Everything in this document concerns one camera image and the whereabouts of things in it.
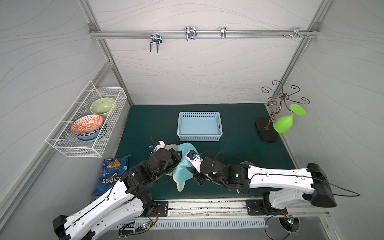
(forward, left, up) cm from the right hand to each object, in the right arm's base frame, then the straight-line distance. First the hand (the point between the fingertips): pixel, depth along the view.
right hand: (189, 164), depth 69 cm
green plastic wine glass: (+24, -50, +1) cm, 56 cm away
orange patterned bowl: (+9, +44, +17) cm, 48 cm away
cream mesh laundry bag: (+15, +14, -12) cm, 24 cm away
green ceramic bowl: (+22, +44, +15) cm, 52 cm away
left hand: (+4, +2, +3) cm, 5 cm away
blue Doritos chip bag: (0, +44, -14) cm, 46 cm away
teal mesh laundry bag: (-4, +3, 0) cm, 5 cm away
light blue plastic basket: (+37, -3, -20) cm, 43 cm away
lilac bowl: (+8, -32, -17) cm, 37 cm away
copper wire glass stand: (+37, -50, -18) cm, 65 cm away
